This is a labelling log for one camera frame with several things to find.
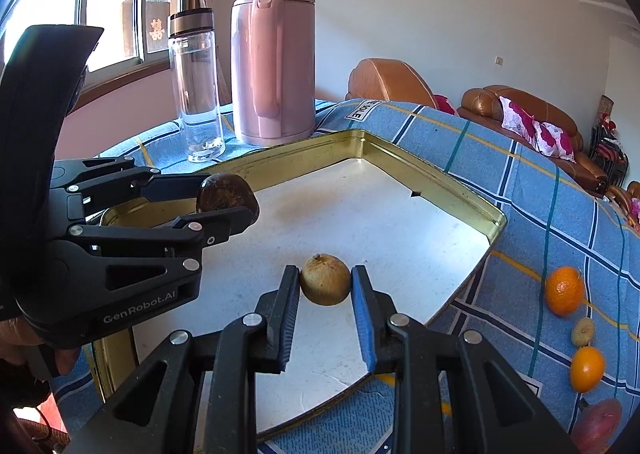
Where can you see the brown leather sofa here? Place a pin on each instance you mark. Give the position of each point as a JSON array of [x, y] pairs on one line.
[[480, 101]]

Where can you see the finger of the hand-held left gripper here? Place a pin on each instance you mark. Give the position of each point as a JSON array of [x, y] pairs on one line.
[[170, 188], [225, 224]]

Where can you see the white pink floral pillow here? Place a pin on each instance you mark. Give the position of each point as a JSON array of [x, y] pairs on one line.
[[635, 208], [555, 141], [520, 119]]

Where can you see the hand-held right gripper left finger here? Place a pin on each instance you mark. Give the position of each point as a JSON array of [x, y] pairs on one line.
[[290, 316]]

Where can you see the orange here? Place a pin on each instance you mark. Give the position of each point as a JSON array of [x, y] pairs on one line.
[[587, 369], [564, 291]]

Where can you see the dark brown kiwi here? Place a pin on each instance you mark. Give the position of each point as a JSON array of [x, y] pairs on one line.
[[220, 189]]

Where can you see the clear water bottle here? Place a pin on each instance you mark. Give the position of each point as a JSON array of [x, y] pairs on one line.
[[197, 84]]

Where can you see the red floral pillow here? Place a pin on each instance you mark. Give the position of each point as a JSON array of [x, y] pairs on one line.
[[445, 104]]

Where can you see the small brown kiwi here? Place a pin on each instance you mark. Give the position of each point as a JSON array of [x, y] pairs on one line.
[[582, 332]]

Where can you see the light brown kiwi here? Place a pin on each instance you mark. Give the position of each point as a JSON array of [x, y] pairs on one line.
[[325, 279]]

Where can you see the gold metal tray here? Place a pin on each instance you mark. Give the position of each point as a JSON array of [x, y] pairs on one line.
[[375, 214]]

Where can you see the stack of dark chairs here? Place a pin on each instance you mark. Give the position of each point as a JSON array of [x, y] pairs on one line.
[[607, 154]]

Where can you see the person's left hand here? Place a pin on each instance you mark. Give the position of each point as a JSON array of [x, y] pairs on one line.
[[15, 339]]

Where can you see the pink electric kettle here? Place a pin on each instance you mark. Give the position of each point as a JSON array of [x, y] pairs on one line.
[[280, 59]]

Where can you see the red apple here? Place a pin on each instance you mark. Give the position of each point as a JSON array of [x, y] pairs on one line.
[[597, 426]]

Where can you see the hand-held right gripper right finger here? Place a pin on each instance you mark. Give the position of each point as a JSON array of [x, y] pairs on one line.
[[362, 321]]

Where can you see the blue plaid tablecloth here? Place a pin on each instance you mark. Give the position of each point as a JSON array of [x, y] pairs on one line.
[[500, 159]]

